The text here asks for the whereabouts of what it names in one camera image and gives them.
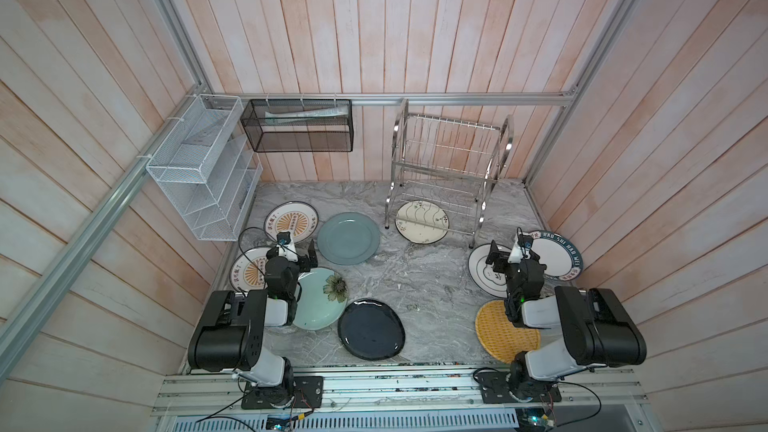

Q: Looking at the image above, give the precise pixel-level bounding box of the orange sunburst plate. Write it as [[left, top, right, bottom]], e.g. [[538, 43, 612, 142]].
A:
[[263, 201, 319, 242], [229, 247, 270, 291]]

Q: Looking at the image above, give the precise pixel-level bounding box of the grey-green plate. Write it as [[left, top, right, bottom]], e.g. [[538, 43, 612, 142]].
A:
[[317, 212, 381, 265]]

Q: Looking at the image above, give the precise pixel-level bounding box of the cream plate with red berries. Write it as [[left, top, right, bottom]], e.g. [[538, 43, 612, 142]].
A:
[[395, 200, 450, 245]]

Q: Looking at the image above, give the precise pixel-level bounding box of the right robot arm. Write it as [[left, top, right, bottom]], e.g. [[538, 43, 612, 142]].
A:
[[485, 239, 647, 402]]

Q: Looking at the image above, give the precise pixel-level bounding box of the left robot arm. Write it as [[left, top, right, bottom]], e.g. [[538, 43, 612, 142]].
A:
[[187, 243, 318, 408]]

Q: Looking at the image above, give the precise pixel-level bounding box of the chrome dish rack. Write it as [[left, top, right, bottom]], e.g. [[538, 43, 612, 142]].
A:
[[384, 100, 514, 248]]

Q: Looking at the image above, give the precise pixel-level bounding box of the white plate black outline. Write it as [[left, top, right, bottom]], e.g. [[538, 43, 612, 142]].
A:
[[467, 243, 507, 298]]

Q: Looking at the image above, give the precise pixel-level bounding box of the white plate dark lettered rim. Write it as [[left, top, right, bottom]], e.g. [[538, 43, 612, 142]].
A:
[[529, 230, 584, 282]]

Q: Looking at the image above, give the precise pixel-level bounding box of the mint plate with flower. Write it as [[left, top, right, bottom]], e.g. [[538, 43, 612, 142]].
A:
[[293, 267, 348, 331]]

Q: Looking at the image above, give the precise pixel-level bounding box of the yellow woven plate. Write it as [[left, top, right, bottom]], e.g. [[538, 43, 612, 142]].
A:
[[475, 300, 541, 363]]

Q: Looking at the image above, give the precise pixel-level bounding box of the dark blue oval plate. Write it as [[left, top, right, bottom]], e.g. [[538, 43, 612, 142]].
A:
[[337, 298, 406, 361]]

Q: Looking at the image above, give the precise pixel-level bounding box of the black mesh basket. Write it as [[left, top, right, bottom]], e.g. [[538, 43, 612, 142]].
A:
[[240, 98, 355, 153]]

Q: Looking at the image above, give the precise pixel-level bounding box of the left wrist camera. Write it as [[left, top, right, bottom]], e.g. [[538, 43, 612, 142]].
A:
[[276, 230, 295, 251]]

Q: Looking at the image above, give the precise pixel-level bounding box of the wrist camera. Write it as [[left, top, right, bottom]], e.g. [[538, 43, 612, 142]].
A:
[[516, 227, 534, 255], [276, 230, 295, 251]]

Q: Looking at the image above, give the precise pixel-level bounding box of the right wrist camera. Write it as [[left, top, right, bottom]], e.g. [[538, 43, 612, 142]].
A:
[[516, 227, 534, 255]]

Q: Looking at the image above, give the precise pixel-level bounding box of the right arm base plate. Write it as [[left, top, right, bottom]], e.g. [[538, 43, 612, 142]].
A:
[[472, 367, 562, 404]]

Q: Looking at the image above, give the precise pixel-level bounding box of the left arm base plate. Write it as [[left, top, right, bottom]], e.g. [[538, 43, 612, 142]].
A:
[[241, 376, 324, 410]]

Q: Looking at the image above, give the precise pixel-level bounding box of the white wire shelf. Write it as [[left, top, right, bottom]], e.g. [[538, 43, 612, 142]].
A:
[[147, 94, 263, 242]]

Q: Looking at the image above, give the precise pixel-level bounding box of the aluminium frame rail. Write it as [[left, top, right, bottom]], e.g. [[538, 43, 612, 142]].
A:
[[237, 92, 575, 107]]

